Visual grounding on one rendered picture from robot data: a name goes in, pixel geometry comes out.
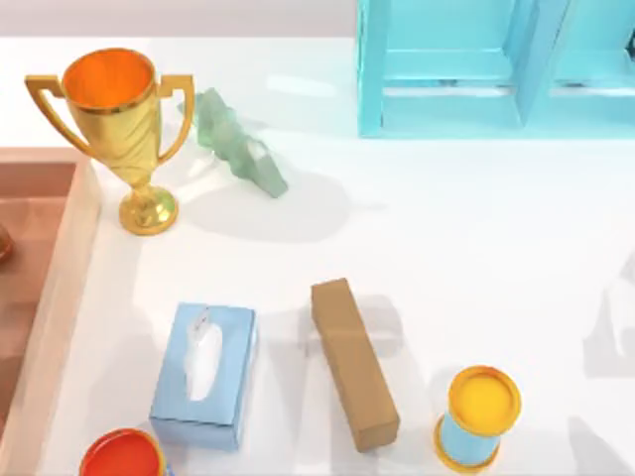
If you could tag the brown cardboard box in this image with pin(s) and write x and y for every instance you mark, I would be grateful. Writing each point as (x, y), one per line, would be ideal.
(352, 357)

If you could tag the pale green crumpled object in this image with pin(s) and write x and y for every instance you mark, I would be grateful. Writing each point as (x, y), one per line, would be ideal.
(233, 144)

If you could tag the light blue tissue box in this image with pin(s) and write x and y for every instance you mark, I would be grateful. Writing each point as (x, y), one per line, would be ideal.
(203, 377)

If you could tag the light blue rack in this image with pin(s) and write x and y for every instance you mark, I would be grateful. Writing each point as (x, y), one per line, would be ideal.
(446, 109)

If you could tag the gold trophy cup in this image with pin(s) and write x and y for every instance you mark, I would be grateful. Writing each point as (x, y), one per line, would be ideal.
(116, 129)

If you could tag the yellow and blue can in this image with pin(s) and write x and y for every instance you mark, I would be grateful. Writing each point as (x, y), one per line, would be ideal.
(478, 421)

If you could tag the salmon-coloured shallow box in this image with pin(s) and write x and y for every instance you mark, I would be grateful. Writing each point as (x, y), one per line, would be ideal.
(35, 277)

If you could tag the red and blue can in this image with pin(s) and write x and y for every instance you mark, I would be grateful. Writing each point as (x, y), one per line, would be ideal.
(121, 453)

